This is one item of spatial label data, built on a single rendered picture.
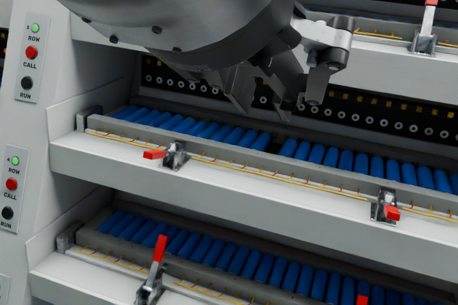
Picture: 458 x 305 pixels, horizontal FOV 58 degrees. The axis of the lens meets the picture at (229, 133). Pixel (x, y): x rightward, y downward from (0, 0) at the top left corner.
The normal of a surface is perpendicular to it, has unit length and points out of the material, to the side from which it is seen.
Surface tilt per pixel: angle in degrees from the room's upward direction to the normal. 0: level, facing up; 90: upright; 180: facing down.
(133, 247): 19
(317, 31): 79
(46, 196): 90
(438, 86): 109
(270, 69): 88
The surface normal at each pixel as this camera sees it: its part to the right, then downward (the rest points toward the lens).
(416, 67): -0.33, 0.34
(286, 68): 0.90, 0.18
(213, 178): 0.09, -0.92
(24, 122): -0.28, 0.03
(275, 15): 0.83, 0.48
